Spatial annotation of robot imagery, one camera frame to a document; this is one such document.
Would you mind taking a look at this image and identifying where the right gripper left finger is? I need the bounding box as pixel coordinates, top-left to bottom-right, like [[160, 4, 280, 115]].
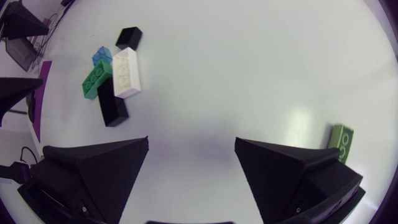
[[17, 136, 149, 224]]

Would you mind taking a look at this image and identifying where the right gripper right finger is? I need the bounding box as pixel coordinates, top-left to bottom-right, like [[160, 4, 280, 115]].
[[234, 137, 366, 224]]

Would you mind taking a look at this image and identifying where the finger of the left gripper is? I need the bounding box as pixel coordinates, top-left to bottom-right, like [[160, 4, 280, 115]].
[[0, 1, 50, 40], [0, 77, 44, 127]]

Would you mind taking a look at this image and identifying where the dark screen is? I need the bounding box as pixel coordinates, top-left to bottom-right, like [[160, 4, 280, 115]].
[[5, 37, 39, 73]]

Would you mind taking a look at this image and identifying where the dark mat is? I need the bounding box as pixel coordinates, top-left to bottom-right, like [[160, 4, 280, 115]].
[[32, 60, 53, 144]]

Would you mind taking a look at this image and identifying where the light green toy brick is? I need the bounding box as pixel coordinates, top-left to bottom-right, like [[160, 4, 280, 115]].
[[327, 123, 355, 165]]

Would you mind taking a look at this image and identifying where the long black toy brick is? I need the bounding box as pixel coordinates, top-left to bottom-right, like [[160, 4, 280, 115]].
[[96, 77, 130, 128]]

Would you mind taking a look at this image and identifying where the clear blue toy brick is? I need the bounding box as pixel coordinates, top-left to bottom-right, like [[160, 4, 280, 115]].
[[91, 46, 113, 67]]

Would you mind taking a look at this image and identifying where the white toy brick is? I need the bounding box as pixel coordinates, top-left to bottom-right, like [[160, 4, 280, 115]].
[[111, 47, 142, 100]]

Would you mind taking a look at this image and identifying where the small black toy brick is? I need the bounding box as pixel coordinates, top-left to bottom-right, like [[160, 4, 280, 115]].
[[115, 26, 144, 51]]

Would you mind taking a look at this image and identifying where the black cable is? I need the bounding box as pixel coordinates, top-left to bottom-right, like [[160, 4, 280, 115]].
[[30, 0, 76, 65]]

